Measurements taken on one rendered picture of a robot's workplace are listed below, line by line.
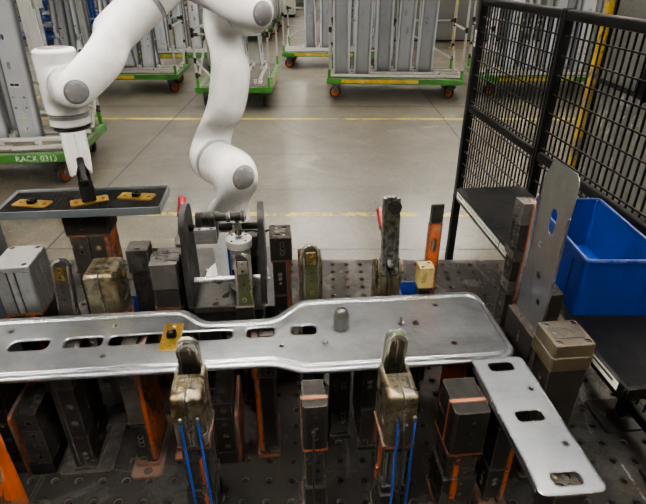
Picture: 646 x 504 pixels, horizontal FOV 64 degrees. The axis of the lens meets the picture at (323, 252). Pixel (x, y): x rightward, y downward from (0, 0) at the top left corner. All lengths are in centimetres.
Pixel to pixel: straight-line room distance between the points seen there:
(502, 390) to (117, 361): 70
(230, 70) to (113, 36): 29
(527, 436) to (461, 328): 28
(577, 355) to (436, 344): 25
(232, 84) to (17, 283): 67
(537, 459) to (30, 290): 101
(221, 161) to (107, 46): 37
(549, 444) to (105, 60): 106
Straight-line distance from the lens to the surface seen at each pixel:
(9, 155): 506
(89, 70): 116
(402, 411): 89
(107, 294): 120
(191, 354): 91
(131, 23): 126
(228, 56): 138
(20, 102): 534
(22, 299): 127
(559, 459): 91
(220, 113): 139
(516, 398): 98
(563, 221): 103
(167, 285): 120
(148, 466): 126
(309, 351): 101
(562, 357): 104
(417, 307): 115
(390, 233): 115
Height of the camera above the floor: 165
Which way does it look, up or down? 29 degrees down
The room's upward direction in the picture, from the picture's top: straight up
